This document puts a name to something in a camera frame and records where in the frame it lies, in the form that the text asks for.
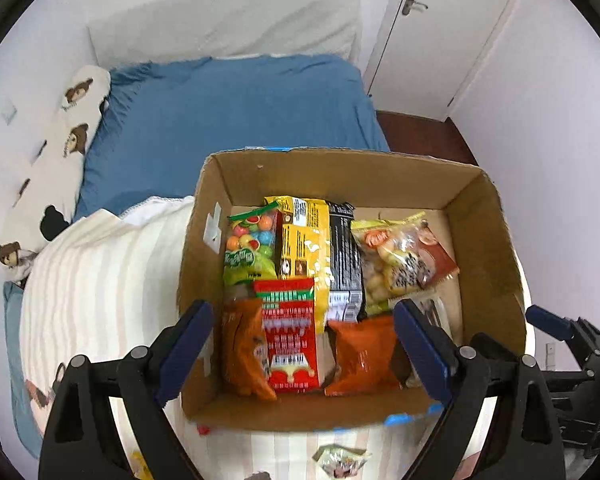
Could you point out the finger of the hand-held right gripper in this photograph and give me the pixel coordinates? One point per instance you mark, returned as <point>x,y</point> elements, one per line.
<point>550,321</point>

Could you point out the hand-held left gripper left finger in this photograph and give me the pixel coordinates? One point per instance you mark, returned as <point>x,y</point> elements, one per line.
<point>185,350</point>

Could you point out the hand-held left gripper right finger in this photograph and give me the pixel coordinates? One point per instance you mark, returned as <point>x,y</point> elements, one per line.
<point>420,350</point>

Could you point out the white chocolate wafer packet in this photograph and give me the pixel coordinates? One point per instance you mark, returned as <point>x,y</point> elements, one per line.
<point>435,315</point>

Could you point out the orange snack packet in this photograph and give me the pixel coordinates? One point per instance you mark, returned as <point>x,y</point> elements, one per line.
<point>365,355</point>
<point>245,350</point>

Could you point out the clear packet of yellow snacks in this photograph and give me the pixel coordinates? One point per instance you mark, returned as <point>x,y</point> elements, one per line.
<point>385,265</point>

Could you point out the brown snack packet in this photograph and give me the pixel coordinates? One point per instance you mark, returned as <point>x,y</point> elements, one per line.
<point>437,257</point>

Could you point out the long red snack packet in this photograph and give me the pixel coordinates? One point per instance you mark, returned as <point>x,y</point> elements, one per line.
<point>287,340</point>

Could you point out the green candy packet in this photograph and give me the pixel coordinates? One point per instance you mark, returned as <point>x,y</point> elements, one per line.
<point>250,245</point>

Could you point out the yellow and black snack packet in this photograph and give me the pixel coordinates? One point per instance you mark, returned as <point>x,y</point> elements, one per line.
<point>300,240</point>

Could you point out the printed cardboard box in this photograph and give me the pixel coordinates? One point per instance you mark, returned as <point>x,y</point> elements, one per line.
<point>340,180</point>

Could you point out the striped pink cat print blanket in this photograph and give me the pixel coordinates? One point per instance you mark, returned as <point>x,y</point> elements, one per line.
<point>105,280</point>

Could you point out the small white red snack packet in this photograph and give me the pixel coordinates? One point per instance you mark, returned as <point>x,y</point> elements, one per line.
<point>342,460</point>

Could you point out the long bear print pillow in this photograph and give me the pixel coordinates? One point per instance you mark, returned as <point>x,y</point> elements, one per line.
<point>65,145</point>

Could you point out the blue bed sheet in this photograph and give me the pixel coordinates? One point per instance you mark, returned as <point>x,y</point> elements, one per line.
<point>230,115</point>

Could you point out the white door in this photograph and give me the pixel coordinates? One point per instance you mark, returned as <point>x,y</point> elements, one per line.
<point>445,35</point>

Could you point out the white wall socket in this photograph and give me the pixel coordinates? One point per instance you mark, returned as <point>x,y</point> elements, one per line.
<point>550,353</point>

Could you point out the white wall plate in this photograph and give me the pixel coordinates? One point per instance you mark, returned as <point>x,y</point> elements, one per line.
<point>8,113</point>

